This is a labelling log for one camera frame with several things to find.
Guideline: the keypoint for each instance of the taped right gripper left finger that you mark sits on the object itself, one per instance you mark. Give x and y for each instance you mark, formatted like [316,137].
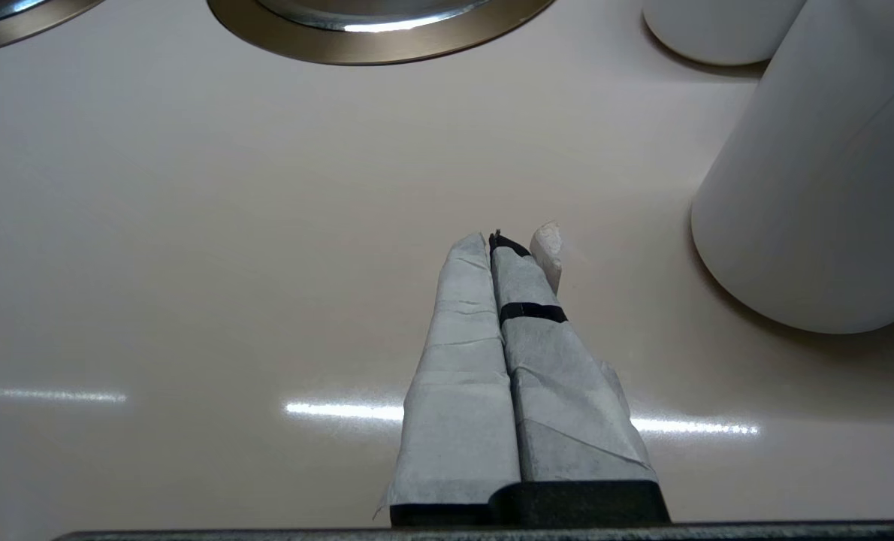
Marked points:
[458,391]

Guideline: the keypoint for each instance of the white cylindrical container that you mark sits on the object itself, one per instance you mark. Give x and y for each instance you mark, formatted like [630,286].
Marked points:
[830,188]
[717,30]

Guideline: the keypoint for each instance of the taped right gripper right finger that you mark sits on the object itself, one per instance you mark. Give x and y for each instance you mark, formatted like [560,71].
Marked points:
[560,406]

